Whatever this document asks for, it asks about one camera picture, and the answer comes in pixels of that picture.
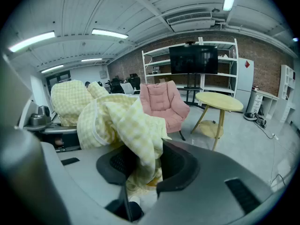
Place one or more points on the black office chair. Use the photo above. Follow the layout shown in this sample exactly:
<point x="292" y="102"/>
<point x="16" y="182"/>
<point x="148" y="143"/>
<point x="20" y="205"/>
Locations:
<point x="134" y="81"/>
<point x="116" y="85"/>

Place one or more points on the white metal shelving rack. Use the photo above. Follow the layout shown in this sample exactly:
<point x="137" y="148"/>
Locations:
<point x="226" y="81"/>

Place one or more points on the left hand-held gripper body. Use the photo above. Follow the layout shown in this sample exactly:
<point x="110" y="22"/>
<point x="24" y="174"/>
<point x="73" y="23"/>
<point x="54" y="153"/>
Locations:
<point x="37" y="120"/>

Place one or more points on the cream yellow cloth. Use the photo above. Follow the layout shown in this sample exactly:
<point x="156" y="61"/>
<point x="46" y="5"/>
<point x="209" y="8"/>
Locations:
<point x="122" y="123"/>

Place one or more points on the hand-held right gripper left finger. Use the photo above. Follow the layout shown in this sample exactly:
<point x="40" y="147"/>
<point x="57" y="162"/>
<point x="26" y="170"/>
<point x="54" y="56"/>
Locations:
<point x="112" y="165"/>

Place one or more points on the white desk with drawers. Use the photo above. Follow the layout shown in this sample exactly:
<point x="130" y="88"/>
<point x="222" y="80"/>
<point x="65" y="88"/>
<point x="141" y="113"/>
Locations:
<point x="263" y="98"/>

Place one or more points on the black flat screen monitor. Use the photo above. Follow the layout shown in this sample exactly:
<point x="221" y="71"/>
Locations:
<point x="193" y="59"/>

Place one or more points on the black round floor device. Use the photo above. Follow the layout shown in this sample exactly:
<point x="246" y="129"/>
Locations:
<point x="250" y="116"/>

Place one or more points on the white power strip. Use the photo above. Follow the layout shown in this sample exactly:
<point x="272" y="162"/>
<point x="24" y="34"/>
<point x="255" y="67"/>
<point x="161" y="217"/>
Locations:
<point x="275" y="136"/>

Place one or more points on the white refrigerator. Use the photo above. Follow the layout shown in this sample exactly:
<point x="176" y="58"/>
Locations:
<point x="245" y="83"/>

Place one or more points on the black monitor floor stand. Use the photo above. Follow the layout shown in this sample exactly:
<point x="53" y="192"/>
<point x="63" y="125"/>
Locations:
<point x="194" y="88"/>

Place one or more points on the white open bookshelf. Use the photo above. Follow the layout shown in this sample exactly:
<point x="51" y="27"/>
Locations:
<point x="287" y="90"/>

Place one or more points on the pink cushioned armchair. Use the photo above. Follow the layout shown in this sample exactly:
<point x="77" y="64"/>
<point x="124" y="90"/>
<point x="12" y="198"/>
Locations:
<point x="164" y="102"/>

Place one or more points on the white office chair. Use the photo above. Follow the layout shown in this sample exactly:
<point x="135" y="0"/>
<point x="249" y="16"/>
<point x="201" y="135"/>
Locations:
<point x="127" y="88"/>

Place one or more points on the ceiling air conditioner unit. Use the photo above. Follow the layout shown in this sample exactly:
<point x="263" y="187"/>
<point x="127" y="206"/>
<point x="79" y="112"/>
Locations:
<point x="191" y="21"/>

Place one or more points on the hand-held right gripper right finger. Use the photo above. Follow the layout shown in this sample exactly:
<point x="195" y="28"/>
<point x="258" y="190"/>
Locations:
<point x="211" y="172"/>

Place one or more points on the round wooden side table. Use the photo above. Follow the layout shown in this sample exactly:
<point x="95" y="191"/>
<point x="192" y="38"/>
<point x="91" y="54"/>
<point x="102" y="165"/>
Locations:
<point x="219" y="101"/>

